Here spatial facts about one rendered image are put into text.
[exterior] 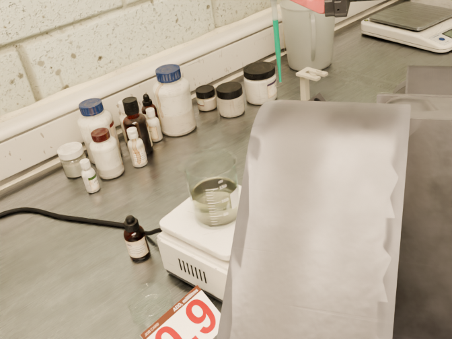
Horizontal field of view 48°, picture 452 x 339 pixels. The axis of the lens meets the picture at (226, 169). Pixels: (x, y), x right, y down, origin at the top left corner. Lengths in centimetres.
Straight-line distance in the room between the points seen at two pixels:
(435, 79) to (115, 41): 76
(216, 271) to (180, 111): 45
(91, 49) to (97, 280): 49
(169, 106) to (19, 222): 34
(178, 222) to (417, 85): 35
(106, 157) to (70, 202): 10
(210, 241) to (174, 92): 43
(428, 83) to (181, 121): 65
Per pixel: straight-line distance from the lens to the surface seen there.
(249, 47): 123
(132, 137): 91
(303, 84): 91
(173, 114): 98
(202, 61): 114
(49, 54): 101
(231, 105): 103
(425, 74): 41
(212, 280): 62
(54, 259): 79
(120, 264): 74
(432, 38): 131
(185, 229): 63
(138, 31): 109
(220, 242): 60
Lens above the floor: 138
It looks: 33 degrees down
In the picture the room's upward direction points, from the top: 8 degrees counter-clockwise
